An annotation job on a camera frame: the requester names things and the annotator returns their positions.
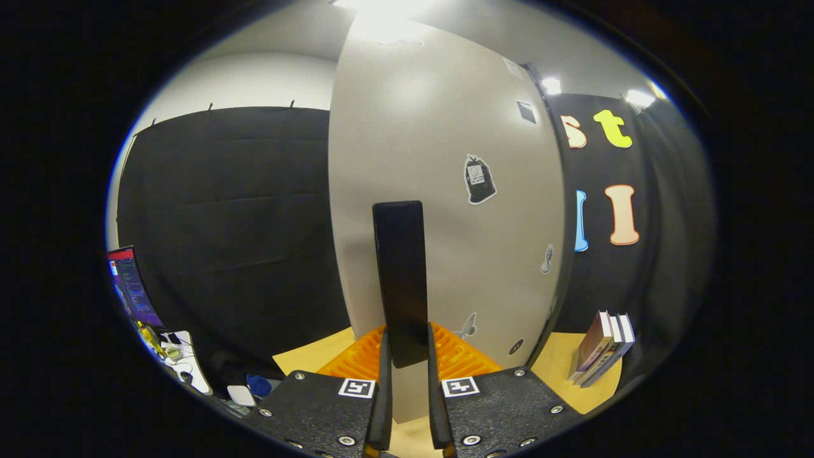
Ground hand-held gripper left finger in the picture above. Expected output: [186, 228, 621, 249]
[245, 326, 393, 458]

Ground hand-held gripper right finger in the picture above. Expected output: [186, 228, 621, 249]
[426, 323, 583, 458]

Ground black door handle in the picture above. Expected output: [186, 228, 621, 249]
[372, 200, 430, 370]

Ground beige cabinet door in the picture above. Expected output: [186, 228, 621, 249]
[328, 13, 568, 425]

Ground dark grey cabinet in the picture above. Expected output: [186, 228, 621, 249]
[518, 60, 576, 373]

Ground white spine book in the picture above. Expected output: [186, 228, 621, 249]
[576, 313, 625, 384]

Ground grey blue book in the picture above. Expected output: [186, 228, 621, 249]
[582, 313, 635, 387]

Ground white side desk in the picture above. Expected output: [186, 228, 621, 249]
[137, 321, 214, 396]

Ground black backdrop cloth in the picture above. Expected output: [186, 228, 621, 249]
[547, 92, 716, 389]
[116, 106, 352, 389]

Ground yellow item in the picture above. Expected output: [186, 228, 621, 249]
[139, 321, 166, 358]

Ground computer monitor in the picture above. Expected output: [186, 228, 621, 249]
[107, 246, 165, 328]

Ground large ceiling light panel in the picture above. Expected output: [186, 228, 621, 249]
[331, 0, 446, 20]

